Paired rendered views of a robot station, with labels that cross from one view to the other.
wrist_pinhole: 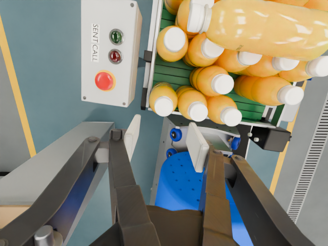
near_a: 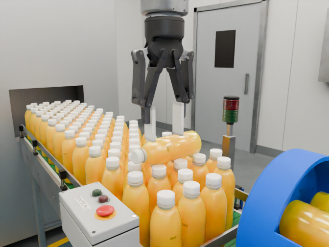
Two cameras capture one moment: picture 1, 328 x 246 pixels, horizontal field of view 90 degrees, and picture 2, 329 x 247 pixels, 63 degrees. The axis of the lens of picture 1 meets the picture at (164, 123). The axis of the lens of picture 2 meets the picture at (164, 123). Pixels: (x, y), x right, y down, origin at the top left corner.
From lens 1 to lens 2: 0.59 m
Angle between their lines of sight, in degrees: 89
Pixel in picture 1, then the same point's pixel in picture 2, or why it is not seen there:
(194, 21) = (137, 151)
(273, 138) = not seen: hidden behind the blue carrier
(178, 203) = (254, 187)
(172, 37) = (132, 174)
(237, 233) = (294, 150)
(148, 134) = not seen: outside the picture
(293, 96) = (223, 159)
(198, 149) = (175, 105)
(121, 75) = (116, 205)
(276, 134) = not seen: hidden behind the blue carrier
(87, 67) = (83, 215)
